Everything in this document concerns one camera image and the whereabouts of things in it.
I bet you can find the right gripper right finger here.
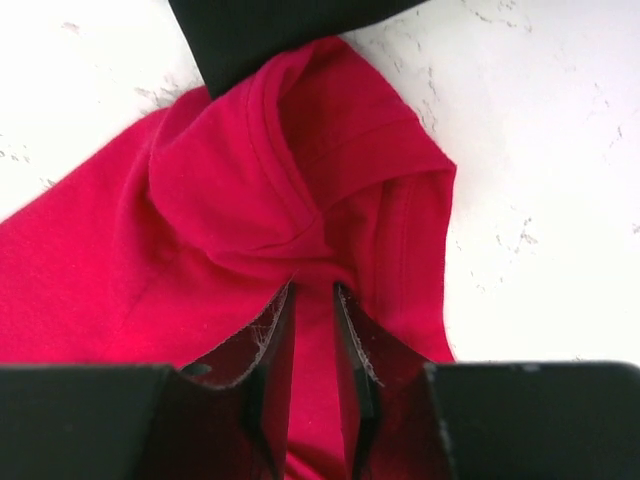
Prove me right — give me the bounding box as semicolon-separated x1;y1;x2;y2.
333;283;452;479

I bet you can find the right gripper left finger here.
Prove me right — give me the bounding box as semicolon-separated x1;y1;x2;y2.
149;283;296;479

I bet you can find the folded black t shirt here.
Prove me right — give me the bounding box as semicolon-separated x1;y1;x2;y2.
169;0;421;100

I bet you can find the magenta red t shirt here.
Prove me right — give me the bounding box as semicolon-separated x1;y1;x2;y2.
1;37;456;479

